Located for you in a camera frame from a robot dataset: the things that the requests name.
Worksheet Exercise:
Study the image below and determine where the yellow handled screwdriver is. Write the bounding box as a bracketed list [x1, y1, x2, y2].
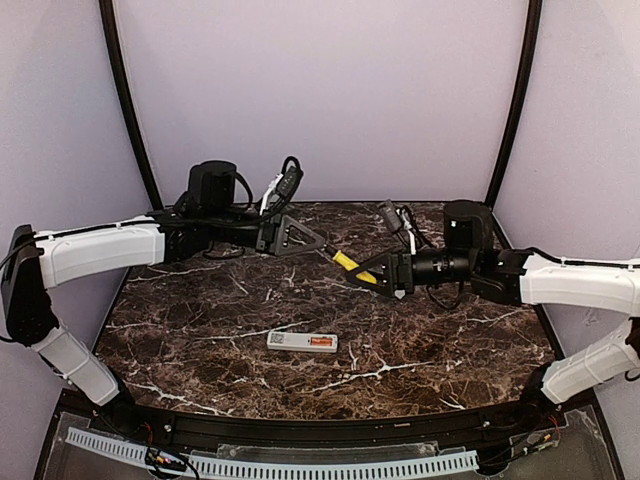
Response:
[318, 244, 378, 286]

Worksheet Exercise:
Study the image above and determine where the white remote control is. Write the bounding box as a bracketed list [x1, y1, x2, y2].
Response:
[267, 331, 338, 353]

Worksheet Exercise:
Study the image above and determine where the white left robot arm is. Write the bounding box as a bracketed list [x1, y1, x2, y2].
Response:
[1, 156, 324, 407]

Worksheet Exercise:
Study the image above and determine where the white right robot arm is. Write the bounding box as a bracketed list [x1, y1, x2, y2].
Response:
[346, 200, 639, 409]

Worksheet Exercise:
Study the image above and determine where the orange battery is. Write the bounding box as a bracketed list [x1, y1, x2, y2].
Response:
[310, 336, 335, 348]

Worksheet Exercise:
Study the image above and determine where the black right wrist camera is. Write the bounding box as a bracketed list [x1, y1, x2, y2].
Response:
[378, 199, 426, 254]

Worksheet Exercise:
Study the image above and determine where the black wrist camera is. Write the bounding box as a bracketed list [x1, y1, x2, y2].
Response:
[378, 199, 426, 254]
[256, 156, 304, 216]

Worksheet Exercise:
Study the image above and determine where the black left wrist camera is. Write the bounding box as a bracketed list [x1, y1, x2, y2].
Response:
[256, 156, 304, 216]

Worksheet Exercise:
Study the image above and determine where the black front table rail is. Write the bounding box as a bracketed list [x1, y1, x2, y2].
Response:
[86, 402, 552, 451]

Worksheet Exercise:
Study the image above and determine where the white slotted cable duct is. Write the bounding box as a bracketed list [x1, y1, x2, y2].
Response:
[65, 427, 479, 479]

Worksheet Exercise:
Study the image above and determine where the black left frame post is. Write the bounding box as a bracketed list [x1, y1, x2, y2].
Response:
[98, 0, 163, 210]

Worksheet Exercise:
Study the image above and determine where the black frame post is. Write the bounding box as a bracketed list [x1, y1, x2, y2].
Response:
[98, 0, 163, 210]
[484, 0, 543, 210]

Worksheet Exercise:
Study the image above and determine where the black right frame post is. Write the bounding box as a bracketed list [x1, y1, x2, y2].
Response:
[484, 0, 543, 210]

